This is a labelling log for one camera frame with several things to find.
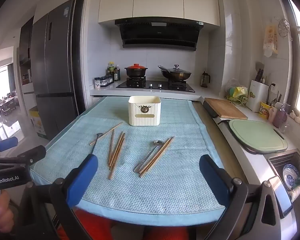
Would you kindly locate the pink bottle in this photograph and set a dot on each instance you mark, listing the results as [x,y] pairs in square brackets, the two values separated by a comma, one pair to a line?
[272,115]

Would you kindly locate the black clay pot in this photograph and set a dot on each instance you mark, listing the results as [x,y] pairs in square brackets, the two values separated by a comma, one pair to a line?
[135,73]

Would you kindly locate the dark tall cabinet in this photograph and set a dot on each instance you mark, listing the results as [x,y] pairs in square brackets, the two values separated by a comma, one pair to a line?
[25,50]

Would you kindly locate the yellow and green plastic bags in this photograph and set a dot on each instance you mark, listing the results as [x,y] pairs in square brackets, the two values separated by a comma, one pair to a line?
[237,91]

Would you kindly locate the yellow cardboard box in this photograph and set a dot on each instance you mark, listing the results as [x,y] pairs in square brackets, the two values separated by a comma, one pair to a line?
[37,122]

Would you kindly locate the black door frame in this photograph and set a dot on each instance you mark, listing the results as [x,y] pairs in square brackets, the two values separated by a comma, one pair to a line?
[80,42]

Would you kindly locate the white knife block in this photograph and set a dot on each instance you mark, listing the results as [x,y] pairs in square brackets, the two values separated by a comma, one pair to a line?
[257,96]

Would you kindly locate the purple soap dispenser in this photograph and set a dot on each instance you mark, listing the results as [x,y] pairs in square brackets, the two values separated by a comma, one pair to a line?
[281,117]

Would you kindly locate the yellow cap oil bottle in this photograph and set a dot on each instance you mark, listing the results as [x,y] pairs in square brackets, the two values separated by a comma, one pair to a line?
[111,67]

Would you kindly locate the kitchen knives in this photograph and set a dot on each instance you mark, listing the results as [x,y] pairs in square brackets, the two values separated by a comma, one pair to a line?
[259,73]

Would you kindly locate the blue patterned plate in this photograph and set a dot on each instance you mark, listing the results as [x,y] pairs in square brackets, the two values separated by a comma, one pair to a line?
[290,175]

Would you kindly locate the black range hood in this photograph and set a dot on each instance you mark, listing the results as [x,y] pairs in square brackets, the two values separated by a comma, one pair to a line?
[160,36]

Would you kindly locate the dark metal wok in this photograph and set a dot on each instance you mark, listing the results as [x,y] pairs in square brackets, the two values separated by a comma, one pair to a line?
[176,76]

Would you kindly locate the glass french press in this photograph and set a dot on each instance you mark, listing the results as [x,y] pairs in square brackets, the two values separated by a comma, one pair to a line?
[205,79]

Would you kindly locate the wooden chopstick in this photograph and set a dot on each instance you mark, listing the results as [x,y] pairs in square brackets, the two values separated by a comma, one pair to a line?
[117,147]
[116,161]
[106,133]
[158,156]
[157,153]
[111,145]
[118,152]

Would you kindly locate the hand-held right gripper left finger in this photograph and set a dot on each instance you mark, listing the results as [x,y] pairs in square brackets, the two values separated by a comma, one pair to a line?
[82,178]

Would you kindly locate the grey refrigerator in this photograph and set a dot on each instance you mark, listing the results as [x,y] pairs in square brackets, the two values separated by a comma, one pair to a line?
[52,67]

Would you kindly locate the steel sink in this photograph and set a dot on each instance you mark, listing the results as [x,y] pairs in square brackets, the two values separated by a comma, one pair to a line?
[277,158]

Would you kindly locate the green cutting board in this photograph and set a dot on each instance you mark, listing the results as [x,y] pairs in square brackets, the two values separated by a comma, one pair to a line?
[257,135]

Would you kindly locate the red trousers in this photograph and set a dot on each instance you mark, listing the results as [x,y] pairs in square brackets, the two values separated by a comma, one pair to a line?
[130,230]

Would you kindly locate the wooden cutting board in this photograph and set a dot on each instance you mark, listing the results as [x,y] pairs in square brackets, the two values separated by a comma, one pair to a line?
[225,108]

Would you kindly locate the dark sauce bottle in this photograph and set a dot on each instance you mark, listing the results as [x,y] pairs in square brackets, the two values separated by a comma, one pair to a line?
[116,74]

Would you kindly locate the white shaker jar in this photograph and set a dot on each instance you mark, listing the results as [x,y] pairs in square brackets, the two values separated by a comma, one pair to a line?
[97,83]

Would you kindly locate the smartphone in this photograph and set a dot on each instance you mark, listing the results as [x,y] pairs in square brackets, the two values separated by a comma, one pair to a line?
[282,196]

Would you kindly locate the white dishes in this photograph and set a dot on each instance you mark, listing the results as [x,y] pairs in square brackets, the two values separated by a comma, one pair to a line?
[298,191]

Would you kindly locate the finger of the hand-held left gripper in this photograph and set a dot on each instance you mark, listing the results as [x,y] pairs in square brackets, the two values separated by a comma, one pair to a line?
[6,144]
[32,155]

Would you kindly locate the light blue woven mat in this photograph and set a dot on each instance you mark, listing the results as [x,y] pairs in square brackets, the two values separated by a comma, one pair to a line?
[150,185]

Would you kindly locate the hanging metal steamer rack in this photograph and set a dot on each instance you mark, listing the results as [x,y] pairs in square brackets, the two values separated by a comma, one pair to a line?
[284,28]

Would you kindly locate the person's left hand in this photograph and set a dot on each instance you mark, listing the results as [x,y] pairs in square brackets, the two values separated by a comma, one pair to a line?
[2,211]

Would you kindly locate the dining table and chairs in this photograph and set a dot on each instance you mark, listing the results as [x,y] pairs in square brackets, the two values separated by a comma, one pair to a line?
[3,105]

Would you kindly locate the yellow printed cup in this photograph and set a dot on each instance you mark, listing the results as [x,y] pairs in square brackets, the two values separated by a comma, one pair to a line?
[265,110]

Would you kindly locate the red pot lid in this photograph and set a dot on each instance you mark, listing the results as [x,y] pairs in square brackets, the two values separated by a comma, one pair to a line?
[135,66]

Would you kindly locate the garlic bulbs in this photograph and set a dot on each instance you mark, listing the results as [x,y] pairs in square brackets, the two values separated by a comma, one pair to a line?
[297,117]

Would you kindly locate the hanging printed bag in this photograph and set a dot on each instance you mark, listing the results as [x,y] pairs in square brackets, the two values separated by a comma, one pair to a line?
[270,41]

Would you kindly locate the black gas stove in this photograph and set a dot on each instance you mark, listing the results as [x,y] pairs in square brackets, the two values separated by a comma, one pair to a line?
[156,85]

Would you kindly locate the white wall outlet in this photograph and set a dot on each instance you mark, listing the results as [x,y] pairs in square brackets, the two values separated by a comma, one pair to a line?
[273,88]

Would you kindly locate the cream ribbed utensil holder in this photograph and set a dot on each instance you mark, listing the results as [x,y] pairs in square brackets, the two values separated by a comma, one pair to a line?
[144,112]

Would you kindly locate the glass wok lid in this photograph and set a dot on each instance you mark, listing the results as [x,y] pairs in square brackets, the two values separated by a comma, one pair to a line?
[176,69]

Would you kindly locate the dark utensils in cup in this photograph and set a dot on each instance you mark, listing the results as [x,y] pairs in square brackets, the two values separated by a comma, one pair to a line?
[277,99]

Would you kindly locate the white wall cabinet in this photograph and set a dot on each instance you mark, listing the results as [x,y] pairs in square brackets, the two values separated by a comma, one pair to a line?
[160,0]

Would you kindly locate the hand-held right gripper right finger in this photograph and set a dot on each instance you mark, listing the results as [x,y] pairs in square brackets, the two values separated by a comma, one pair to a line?
[215,181]

